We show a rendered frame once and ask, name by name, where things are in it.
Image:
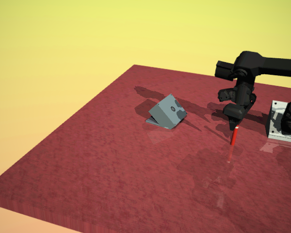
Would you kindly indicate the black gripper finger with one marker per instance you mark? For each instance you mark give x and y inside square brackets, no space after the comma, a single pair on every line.
[233,122]
[247,108]

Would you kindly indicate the red peg with white band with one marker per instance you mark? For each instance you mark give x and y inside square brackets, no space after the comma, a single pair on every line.
[234,136]

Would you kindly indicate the grey metal panel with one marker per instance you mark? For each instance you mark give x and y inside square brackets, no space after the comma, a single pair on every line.
[167,113]

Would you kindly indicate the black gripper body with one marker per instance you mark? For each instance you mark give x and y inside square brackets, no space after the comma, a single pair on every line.
[243,97]

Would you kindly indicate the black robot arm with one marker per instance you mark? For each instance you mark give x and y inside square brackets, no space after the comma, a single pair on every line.
[246,67]

